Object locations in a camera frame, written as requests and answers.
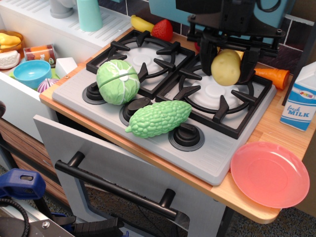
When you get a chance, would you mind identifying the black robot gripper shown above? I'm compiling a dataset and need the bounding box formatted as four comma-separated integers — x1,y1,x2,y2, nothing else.
176,0,285,84

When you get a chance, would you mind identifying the yellow toy potato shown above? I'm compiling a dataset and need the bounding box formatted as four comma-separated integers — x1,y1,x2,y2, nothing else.
211,49,241,86

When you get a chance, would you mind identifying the pink plastic plate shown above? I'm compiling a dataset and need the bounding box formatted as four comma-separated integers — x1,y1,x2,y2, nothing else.
231,142,310,208

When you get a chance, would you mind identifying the yellow toy corn piece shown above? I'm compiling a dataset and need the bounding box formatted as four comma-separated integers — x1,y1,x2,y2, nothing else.
235,50,244,60

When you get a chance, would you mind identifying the red yellow toy fruit half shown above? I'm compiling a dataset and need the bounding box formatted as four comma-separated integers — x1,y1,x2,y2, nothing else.
195,42,200,52

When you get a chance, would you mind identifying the orange toy carrot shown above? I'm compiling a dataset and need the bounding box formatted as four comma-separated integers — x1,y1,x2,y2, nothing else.
255,68,290,90

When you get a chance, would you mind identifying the black right burner grate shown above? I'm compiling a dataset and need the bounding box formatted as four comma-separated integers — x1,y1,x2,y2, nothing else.
156,56,276,139

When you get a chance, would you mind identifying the black burner grate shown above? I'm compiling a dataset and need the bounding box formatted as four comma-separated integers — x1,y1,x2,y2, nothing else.
156,56,276,139
86,30,195,99

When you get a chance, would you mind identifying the red toy strawberry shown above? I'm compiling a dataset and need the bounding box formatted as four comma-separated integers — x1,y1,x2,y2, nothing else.
151,19,173,41

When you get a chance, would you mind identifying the black left burner grate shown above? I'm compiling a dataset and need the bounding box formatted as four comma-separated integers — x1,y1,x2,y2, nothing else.
86,30,195,99

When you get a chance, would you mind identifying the grey toy stove top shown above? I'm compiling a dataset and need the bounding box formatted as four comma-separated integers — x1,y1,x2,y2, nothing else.
51,46,277,186

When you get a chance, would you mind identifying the blue white milk carton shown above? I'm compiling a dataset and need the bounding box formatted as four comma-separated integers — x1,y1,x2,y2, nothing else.
280,62,316,131

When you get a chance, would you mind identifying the green toy bitter gourd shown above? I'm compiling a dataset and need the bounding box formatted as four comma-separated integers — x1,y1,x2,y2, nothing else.
125,100,192,138

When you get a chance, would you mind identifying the black right stove knob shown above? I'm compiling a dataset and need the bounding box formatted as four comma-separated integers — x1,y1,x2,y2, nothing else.
168,123,205,152

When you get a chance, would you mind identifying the black stove knob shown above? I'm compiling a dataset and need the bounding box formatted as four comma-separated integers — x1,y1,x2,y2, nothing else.
168,123,205,152
82,82,106,105
119,97,152,126

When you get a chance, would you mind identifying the yellow toy banana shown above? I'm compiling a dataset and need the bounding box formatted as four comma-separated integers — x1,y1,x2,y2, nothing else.
131,15,154,33

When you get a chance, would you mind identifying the green toy cabbage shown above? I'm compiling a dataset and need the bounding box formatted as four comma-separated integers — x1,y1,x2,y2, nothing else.
96,59,141,105

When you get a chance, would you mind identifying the black middle stove knob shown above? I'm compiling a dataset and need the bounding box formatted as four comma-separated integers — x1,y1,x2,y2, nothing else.
119,97,152,126

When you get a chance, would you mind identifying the teal plastic cup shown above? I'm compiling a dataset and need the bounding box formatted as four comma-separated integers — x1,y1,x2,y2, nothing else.
77,0,103,32

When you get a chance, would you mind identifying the black left stove knob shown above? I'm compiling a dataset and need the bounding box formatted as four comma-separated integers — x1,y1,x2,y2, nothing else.
82,82,106,105

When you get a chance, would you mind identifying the grey oven door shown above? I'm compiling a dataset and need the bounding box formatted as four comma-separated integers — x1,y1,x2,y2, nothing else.
34,115,226,237

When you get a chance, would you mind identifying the white toy block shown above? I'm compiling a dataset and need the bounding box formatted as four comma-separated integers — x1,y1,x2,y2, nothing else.
55,57,77,79

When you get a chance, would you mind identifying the grey toy faucet base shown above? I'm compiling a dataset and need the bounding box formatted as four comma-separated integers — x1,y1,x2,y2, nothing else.
49,0,77,19

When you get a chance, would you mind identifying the white toy sink unit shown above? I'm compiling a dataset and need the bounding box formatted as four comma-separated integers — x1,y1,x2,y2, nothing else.
0,0,131,141

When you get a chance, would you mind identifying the orange brown toy can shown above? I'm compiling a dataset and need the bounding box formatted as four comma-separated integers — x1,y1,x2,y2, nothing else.
23,44,57,68

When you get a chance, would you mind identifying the purple toy onion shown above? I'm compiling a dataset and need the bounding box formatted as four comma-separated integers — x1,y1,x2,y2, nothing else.
37,79,59,93

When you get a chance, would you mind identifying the blue plastic bowl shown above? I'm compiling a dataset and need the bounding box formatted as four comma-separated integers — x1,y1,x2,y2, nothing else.
13,60,52,89

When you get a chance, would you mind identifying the white toy bread piece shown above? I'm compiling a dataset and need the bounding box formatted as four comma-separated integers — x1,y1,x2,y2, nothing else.
0,50,20,70

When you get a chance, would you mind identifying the orange bowl with yellow food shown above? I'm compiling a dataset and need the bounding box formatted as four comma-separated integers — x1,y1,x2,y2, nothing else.
0,30,24,53

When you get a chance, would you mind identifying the blue clamp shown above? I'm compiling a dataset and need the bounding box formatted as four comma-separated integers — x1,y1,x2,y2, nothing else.
0,168,46,199

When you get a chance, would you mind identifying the black oven door handle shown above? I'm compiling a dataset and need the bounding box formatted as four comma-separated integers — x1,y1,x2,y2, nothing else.
55,151,178,221

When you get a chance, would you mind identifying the black cable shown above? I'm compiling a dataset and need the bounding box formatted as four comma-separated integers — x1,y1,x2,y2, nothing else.
0,198,31,237

